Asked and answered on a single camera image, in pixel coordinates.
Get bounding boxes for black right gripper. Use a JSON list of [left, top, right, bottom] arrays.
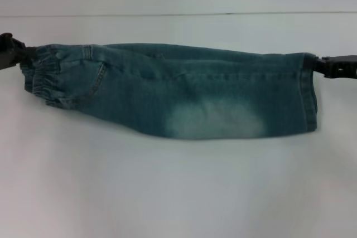
[[302, 55, 357, 80]]

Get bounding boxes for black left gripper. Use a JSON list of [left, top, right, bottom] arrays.
[[0, 32, 39, 72]]

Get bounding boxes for blue denim shorts with embroidery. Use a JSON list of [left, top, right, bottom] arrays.
[[18, 42, 319, 141]]

